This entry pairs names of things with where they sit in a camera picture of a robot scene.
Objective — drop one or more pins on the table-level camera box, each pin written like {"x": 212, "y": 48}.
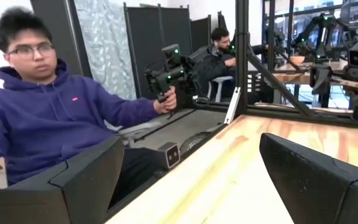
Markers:
{"x": 170, "y": 155}

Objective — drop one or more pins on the background orange bowl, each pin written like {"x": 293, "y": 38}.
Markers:
{"x": 297, "y": 59}

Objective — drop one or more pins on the black partition panel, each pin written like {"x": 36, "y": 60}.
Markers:
{"x": 154, "y": 46}

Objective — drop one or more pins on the white office chair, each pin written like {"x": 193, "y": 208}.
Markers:
{"x": 219, "y": 87}

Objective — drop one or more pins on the background wooden table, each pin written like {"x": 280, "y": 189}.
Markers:
{"x": 303, "y": 73}

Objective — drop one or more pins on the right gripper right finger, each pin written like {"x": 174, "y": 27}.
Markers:
{"x": 322, "y": 193}

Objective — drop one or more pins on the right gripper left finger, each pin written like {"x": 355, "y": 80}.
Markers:
{"x": 57, "y": 202}

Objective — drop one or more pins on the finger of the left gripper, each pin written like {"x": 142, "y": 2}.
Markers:
{"x": 320, "y": 79}

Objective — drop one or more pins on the background black robot arm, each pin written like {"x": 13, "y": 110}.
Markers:
{"x": 319, "y": 34}

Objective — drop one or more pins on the grey translucent curtain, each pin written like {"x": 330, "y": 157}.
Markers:
{"x": 104, "y": 46}

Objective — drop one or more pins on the person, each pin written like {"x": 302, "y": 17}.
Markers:
{"x": 42, "y": 118}
{"x": 216, "y": 62}

